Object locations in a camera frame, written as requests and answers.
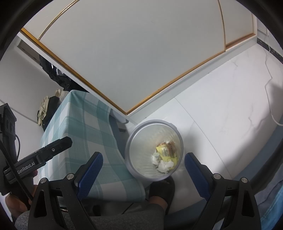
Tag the white tissue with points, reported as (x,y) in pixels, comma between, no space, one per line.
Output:
(165,167)

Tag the white gold-trimmed cabinet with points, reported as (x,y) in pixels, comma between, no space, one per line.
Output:
(127,52)

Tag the person's left hand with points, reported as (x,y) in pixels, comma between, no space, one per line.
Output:
(15,205)

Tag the teal checked tablecloth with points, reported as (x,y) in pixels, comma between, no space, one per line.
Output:
(85,119)

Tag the grey round trash bin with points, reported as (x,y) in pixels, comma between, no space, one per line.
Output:
(141,145)

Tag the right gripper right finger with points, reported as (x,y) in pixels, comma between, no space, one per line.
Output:
(200,175)

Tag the pile of clothes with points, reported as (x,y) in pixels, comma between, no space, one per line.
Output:
(48,107)

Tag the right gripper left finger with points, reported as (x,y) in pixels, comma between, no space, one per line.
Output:
(87,174)

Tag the person's black slipper foot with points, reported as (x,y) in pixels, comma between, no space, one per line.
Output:
(162,193)

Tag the yellow snack wrapper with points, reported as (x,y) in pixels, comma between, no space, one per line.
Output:
(167,152)

